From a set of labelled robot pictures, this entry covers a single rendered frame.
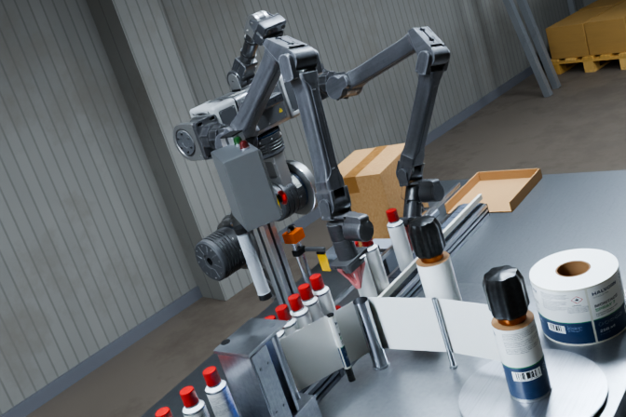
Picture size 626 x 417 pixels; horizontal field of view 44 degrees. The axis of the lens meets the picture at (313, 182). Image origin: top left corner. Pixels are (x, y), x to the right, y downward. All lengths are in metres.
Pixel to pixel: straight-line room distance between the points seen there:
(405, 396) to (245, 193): 0.61
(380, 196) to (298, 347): 0.90
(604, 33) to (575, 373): 6.03
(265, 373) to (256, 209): 0.43
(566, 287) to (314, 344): 0.60
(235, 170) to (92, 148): 2.83
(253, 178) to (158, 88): 2.75
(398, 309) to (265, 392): 0.39
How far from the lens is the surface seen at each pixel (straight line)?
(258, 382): 1.69
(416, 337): 1.90
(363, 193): 2.64
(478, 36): 7.49
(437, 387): 1.84
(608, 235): 2.47
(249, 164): 1.88
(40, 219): 4.51
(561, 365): 1.81
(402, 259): 2.37
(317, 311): 2.03
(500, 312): 1.61
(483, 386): 1.79
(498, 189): 2.99
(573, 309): 1.83
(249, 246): 1.98
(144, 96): 4.58
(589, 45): 7.72
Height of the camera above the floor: 1.90
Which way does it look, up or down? 17 degrees down
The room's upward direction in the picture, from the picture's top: 18 degrees counter-clockwise
